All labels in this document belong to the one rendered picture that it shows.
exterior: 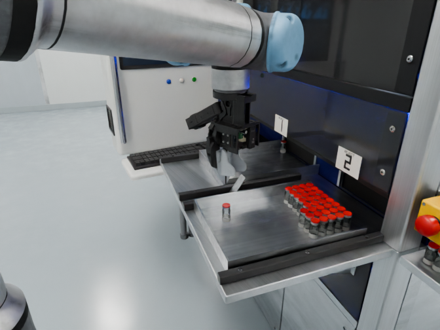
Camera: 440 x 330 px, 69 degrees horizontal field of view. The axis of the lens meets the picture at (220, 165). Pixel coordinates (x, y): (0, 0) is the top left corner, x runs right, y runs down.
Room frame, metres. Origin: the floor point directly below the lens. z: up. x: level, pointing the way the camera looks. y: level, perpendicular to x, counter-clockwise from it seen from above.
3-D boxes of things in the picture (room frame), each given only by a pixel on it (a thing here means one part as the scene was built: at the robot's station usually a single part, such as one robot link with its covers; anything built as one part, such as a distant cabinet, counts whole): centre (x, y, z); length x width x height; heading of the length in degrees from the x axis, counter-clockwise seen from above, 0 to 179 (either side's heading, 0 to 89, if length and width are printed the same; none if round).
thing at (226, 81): (0.64, -0.02, 1.24); 0.08 x 0.08 x 0.05
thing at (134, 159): (1.31, 0.19, 0.82); 0.40 x 0.14 x 0.02; 117
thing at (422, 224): (0.51, -0.39, 0.99); 0.04 x 0.04 x 0.04; 20
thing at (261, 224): (0.68, -0.13, 0.90); 0.34 x 0.26 x 0.04; 109
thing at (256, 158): (1.04, -0.13, 0.90); 0.34 x 0.26 x 0.04; 110
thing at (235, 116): (0.64, -0.03, 1.16); 0.09 x 0.08 x 0.12; 47
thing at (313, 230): (0.63, -0.22, 0.90); 0.02 x 0.02 x 0.05
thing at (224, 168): (0.63, -0.01, 1.06); 0.06 x 0.03 x 0.09; 47
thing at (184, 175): (0.85, -0.12, 0.87); 0.70 x 0.48 x 0.02; 20
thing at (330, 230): (0.71, -0.24, 0.90); 0.18 x 0.02 x 0.05; 19
